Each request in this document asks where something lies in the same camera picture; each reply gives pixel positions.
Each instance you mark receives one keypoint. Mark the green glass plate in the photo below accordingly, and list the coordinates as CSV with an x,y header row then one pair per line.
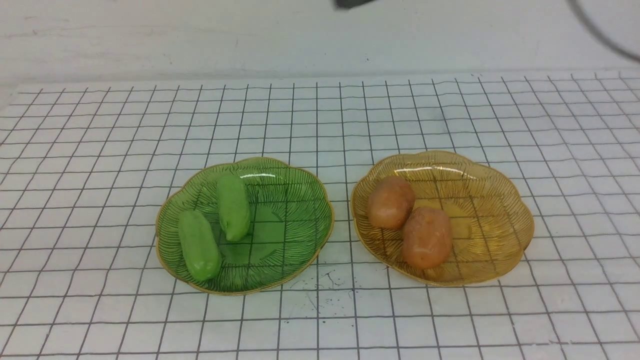
x,y
291,220

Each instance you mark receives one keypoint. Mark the green cucumber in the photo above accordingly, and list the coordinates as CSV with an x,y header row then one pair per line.
x,y
200,250
234,206

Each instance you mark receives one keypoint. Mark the potato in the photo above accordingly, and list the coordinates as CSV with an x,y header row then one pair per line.
x,y
427,238
391,203

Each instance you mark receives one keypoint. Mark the amber glass plate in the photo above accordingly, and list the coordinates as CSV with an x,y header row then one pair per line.
x,y
491,224

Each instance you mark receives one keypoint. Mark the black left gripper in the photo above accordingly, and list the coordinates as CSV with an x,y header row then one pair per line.
x,y
350,4

